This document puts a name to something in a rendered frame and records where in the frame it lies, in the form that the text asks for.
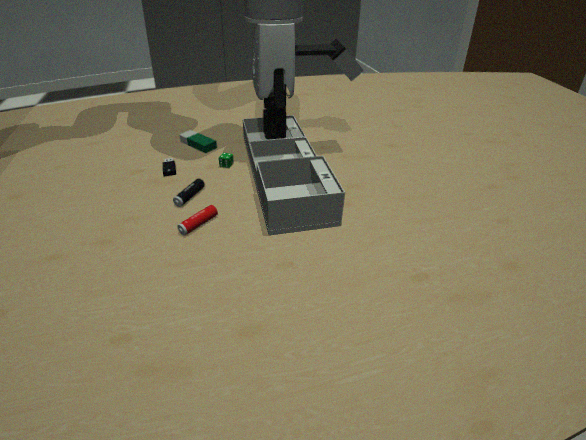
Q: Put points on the red battery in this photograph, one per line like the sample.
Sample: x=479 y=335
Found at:
x=197 y=220

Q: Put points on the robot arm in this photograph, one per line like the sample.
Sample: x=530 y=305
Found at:
x=293 y=9

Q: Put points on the green die with white pips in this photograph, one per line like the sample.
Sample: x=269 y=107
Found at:
x=226 y=160

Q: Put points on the green and white eraser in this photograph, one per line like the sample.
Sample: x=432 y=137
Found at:
x=198 y=141

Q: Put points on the black battery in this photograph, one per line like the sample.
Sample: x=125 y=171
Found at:
x=186 y=194

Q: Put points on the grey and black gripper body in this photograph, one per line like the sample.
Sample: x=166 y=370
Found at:
x=273 y=46

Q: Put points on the grey rack of three bins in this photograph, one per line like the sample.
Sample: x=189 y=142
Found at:
x=284 y=186

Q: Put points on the black usb stick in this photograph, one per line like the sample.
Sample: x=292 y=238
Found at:
x=169 y=167

